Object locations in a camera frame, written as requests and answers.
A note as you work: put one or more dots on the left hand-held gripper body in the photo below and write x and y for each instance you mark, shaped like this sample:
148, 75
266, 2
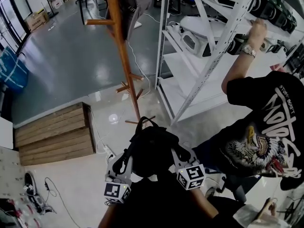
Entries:
116, 189

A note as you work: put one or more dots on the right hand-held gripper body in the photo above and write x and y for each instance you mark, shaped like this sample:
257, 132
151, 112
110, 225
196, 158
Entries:
192, 174

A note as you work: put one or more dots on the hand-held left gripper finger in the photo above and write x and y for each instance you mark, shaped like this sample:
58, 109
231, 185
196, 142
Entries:
128, 163

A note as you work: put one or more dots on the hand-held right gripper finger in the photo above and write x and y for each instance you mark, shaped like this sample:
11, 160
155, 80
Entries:
190, 152
175, 158

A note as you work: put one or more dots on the black bag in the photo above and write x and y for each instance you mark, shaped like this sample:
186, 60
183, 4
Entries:
152, 146

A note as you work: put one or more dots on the wooden coat rack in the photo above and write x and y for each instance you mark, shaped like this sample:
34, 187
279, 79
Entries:
123, 53

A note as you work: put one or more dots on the person's right forearm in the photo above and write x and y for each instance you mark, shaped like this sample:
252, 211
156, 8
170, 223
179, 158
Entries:
207, 203

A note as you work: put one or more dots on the person's left forearm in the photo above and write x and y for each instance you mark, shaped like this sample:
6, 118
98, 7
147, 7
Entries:
105, 216

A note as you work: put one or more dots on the white metal shelf rack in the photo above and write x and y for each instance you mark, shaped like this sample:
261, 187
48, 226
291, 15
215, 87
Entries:
204, 56

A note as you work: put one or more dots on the blue woven bag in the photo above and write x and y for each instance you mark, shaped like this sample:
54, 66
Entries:
12, 70

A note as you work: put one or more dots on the white power strip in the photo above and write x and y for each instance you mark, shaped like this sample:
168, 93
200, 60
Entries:
108, 149

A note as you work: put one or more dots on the person's black clothing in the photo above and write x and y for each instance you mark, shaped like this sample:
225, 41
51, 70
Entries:
166, 203

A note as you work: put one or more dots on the wooden crate steps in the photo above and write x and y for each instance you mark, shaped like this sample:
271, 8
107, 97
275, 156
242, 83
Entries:
54, 134

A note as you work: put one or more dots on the black shoe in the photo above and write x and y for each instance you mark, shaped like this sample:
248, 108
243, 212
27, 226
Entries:
30, 183

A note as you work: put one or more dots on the silver wrist watch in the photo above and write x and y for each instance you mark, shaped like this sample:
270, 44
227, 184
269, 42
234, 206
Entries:
249, 50

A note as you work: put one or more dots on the white robot shell part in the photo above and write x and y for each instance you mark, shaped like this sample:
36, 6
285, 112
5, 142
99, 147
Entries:
197, 34

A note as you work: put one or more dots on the grey garment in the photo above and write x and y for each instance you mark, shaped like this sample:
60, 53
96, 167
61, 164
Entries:
135, 8

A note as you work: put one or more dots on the cardboard box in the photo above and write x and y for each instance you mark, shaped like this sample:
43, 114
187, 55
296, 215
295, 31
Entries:
36, 20

